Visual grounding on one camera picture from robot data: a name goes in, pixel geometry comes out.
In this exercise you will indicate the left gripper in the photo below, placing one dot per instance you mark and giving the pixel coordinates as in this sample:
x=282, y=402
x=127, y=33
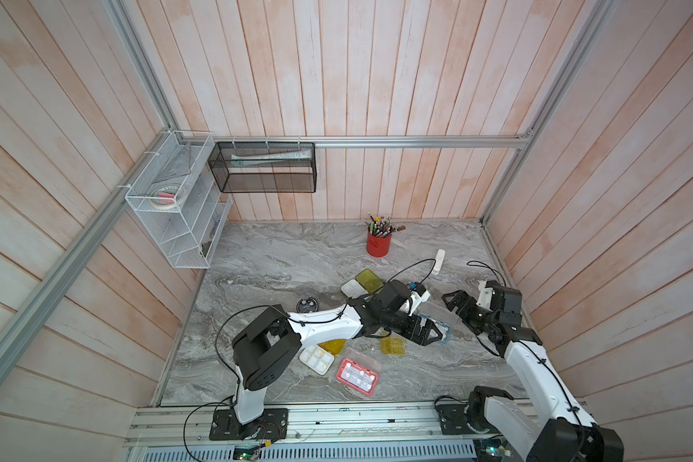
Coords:
x=412, y=335

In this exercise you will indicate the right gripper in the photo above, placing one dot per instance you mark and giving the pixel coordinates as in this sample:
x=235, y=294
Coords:
x=464, y=311

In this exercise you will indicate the blue pillbox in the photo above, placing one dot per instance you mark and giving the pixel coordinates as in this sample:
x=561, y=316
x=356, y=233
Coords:
x=443, y=319

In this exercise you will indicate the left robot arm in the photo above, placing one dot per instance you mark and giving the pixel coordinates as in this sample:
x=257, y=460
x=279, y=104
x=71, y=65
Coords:
x=264, y=349

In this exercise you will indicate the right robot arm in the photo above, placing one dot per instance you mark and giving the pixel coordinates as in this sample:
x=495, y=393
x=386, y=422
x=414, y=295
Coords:
x=563, y=430

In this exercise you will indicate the small yellow pillbox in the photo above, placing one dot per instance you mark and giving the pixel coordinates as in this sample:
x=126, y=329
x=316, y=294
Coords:
x=393, y=346

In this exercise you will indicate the white rectangular device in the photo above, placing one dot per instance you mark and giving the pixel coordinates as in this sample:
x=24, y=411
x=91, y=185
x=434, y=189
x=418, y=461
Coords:
x=438, y=261

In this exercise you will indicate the green lid white pillbox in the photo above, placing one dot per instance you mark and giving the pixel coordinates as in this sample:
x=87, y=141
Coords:
x=365, y=283

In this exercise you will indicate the red pillbox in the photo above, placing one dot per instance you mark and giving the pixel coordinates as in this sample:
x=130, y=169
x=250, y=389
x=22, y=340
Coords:
x=357, y=377

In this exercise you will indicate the red pen cup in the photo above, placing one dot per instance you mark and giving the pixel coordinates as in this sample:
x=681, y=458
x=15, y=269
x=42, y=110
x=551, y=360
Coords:
x=378, y=246

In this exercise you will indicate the yellow lid white pillbox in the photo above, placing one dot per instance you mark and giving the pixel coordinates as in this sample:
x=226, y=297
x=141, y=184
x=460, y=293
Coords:
x=319, y=358

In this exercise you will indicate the black mesh basket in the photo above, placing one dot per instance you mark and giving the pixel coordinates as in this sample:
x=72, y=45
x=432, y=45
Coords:
x=264, y=167

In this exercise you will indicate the tape roll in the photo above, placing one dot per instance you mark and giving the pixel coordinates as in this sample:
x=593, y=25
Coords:
x=168, y=197

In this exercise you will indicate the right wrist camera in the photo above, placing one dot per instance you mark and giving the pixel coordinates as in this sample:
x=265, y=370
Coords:
x=486, y=290

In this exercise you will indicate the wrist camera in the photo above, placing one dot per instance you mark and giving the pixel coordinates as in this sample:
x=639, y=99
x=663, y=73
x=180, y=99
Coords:
x=418, y=294
x=486, y=290

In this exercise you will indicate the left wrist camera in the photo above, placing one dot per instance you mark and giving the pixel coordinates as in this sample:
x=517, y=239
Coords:
x=418, y=294

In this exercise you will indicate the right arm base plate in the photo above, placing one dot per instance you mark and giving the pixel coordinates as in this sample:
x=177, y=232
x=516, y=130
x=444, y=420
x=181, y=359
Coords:
x=454, y=419

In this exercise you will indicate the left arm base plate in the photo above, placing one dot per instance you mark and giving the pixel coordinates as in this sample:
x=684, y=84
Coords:
x=270, y=426

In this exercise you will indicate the white wire shelf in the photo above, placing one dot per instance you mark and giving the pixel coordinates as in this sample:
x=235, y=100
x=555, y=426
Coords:
x=188, y=235

